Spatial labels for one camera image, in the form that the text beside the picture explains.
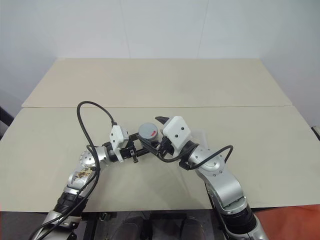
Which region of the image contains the orange cloth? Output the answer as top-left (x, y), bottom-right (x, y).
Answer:
top-left (251, 201), bottom-right (320, 240)

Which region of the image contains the clear jar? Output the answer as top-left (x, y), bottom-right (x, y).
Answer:
top-left (139, 133), bottom-right (161, 149)

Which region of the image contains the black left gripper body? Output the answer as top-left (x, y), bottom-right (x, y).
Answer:
top-left (119, 139), bottom-right (141, 164)

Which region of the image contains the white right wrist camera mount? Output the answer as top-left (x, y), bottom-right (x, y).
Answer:
top-left (161, 115), bottom-right (193, 157)

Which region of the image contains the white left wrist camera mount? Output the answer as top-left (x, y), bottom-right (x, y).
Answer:
top-left (109, 124), bottom-right (130, 164)

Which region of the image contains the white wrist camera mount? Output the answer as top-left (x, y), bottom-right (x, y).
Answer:
top-left (109, 124), bottom-right (130, 164)
top-left (161, 115), bottom-right (193, 157)

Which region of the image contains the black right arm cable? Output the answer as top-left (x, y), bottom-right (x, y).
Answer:
top-left (156, 145), bottom-right (235, 167)

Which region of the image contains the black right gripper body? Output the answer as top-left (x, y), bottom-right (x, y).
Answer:
top-left (156, 136), bottom-right (176, 160)

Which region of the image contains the black table frame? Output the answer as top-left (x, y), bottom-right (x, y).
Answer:
top-left (82, 211), bottom-right (114, 240)

